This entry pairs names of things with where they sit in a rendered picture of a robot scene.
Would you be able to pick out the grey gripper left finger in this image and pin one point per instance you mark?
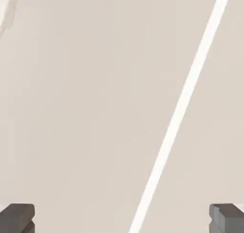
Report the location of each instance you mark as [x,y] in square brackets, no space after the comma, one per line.
[16,216]

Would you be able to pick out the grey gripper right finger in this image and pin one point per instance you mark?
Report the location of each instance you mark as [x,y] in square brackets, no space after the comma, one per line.
[227,220]

